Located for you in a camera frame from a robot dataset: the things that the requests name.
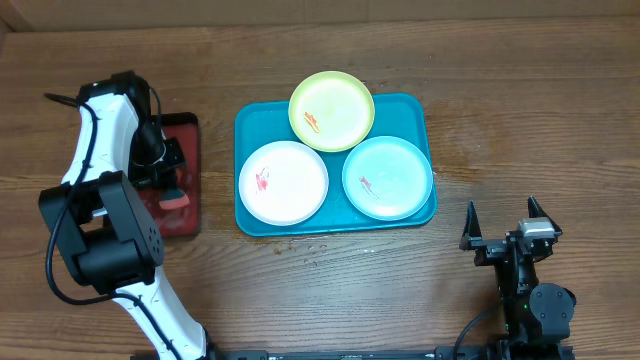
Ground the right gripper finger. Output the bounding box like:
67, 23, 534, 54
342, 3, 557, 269
527, 196, 552, 223
462, 200, 482, 246

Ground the orange and green sponge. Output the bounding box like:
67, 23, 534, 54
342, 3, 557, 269
159, 188, 190, 211

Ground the white plastic plate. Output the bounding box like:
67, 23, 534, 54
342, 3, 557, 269
238, 141, 329, 226

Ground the green plastic plate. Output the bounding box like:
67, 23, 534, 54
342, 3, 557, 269
288, 71, 375, 152

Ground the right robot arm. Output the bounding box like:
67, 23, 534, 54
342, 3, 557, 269
451, 196, 577, 359

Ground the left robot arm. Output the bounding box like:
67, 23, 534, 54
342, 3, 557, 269
38, 71, 219, 359

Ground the red and black tray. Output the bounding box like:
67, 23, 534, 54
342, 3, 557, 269
129, 112, 201, 238

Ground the light blue plastic plate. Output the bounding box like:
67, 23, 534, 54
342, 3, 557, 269
341, 136, 434, 221

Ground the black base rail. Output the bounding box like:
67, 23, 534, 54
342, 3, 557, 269
130, 345, 576, 360

